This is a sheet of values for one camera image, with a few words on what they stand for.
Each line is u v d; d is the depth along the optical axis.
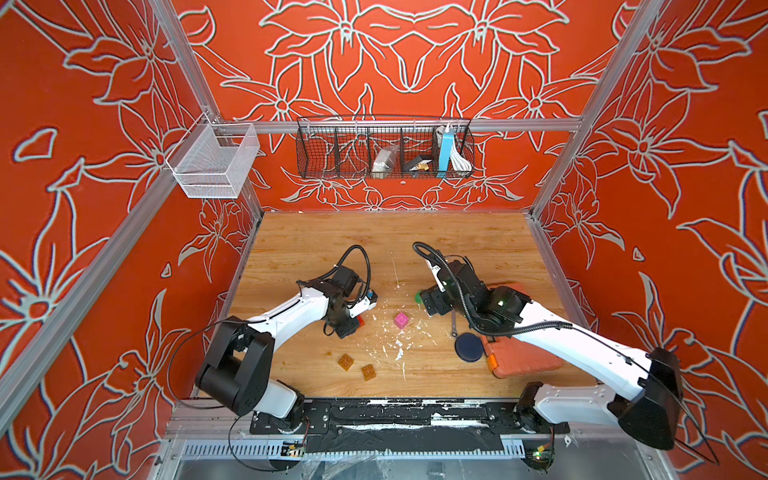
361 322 0.88
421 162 0.87
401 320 0.87
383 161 0.91
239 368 0.43
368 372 0.79
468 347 0.82
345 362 0.81
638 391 0.40
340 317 0.72
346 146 1.00
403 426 0.73
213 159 0.93
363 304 0.79
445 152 0.88
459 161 0.91
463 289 0.54
